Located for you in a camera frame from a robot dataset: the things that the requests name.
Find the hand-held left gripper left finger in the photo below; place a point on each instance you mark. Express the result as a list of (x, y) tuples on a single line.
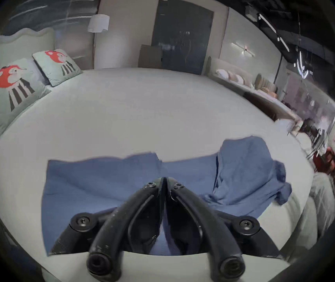
[(117, 225)]

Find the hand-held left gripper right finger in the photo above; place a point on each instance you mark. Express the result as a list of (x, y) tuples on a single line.
[(214, 228)]

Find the blue shirt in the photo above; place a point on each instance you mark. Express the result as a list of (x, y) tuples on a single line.
[(97, 181)]

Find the bed with white sheet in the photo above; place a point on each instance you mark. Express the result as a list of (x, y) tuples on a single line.
[(144, 110)]

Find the beige sofa with cushions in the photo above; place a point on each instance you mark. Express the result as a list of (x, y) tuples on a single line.
[(244, 81)]

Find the pale green fox print pillow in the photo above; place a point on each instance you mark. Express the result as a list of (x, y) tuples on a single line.
[(57, 66), (11, 90)]

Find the brown cardboard carton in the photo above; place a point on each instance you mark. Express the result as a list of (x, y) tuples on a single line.
[(150, 57)]

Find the white shade floor lamp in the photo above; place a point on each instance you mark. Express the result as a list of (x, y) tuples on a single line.
[(98, 25)]

